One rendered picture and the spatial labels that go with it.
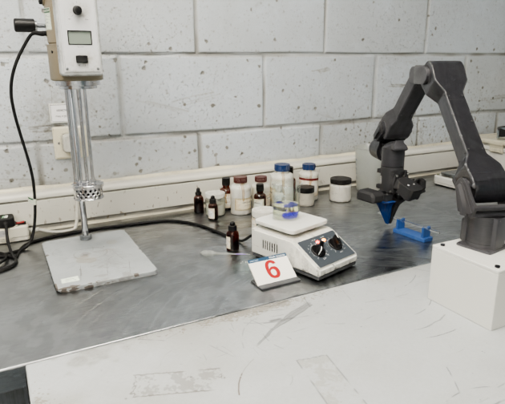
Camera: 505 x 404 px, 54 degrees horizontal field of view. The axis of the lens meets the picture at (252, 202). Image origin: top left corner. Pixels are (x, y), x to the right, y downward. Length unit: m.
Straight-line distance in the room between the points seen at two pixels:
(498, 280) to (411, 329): 0.16
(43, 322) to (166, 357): 0.25
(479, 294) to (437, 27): 1.32
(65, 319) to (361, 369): 0.50
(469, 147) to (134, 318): 0.67
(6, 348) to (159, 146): 0.79
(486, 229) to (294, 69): 0.92
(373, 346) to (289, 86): 1.03
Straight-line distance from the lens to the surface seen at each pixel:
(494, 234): 0.94
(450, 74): 1.08
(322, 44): 1.72
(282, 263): 1.03
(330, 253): 1.05
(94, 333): 0.88
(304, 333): 0.84
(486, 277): 0.89
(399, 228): 1.33
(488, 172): 0.95
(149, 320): 0.89
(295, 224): 1.07
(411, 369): 0.78
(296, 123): 1.68
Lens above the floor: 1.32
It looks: 16 degrees down
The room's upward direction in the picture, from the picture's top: straight up
